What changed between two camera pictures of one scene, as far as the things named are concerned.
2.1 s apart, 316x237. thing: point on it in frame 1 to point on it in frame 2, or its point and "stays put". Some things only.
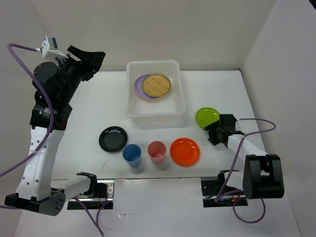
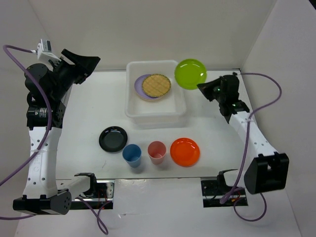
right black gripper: [211, 128] to [206, 88]
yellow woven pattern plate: [156, 85] stays put
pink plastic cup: [156, 150] stays put
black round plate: [113, 139] stays put
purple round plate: [138, 86] stays put
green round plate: [206, 115] to [189, 72]
